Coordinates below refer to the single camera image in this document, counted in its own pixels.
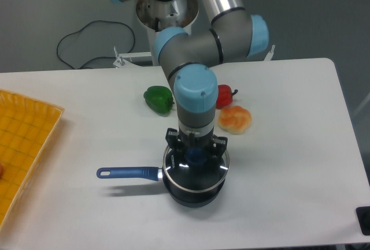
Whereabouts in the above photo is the yellow woven basket tray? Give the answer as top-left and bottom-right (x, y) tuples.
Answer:
(1, 89), (64, 226)

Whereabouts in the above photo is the orange twisted bread roll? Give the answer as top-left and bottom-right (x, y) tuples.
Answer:
(217, 106), (252, 135)

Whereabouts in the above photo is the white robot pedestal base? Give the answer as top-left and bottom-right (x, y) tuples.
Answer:
(112, 0), (200, 68)

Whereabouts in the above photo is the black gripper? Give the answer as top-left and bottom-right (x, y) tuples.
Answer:
(165, 128), (228, 162)

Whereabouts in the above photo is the blue handled saucepan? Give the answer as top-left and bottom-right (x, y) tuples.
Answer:
(96, 167), (225, 208)

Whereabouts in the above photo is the glass lid with blue knob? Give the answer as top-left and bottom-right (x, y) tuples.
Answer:
(162, 146), (230, 193)

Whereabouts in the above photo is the green bell pepper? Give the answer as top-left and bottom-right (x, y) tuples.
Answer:
(143, 85), (174, 115)

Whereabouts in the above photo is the red bell pepper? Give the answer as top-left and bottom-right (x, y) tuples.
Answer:
(216, 84), (238, 109)

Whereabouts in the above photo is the black device at table corner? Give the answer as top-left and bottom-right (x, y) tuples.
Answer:
(356, 206), (370, 236)

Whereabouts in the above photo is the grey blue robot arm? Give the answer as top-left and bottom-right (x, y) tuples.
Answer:
(112, 0), (269, 162)

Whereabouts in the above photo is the black cable on floor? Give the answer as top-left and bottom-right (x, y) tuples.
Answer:
(56, 20), (136, 70)

